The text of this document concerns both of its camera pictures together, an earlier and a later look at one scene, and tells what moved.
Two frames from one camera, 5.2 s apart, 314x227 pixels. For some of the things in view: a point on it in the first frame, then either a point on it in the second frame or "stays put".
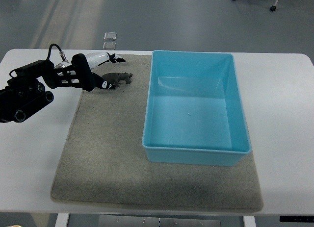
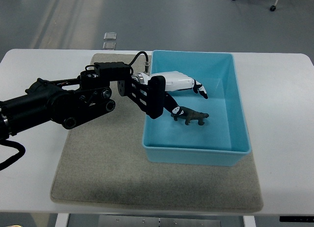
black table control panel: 301,219 stays put
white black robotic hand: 78,72 to 174,80
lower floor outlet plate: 109,45 stays put
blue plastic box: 195,113 stays put
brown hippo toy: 115,78 to 189,114
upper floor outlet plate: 110,36 stays put
